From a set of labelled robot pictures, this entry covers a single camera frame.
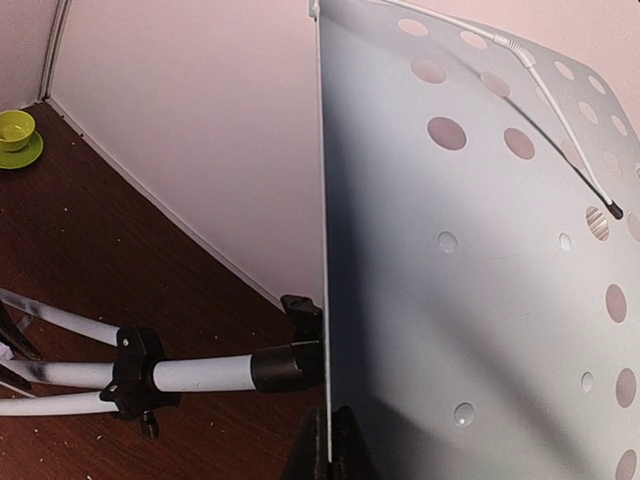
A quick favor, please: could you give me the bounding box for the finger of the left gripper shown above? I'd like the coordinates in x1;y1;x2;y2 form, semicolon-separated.
1;294;43;360
0;367;30;390

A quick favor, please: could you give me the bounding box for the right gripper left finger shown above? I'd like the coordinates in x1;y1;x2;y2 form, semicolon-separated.
280;407;330;480

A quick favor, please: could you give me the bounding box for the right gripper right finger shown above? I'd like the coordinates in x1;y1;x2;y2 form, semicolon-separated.
331;406;381;480

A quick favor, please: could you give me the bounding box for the white music stand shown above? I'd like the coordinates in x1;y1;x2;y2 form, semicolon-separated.
1;1;639;479

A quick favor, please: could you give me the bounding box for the green saucer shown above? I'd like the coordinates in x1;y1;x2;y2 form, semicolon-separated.
0;131;44;170

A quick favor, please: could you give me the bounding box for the left aluminium corner post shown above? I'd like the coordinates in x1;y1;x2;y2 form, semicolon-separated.
38;0;73;102

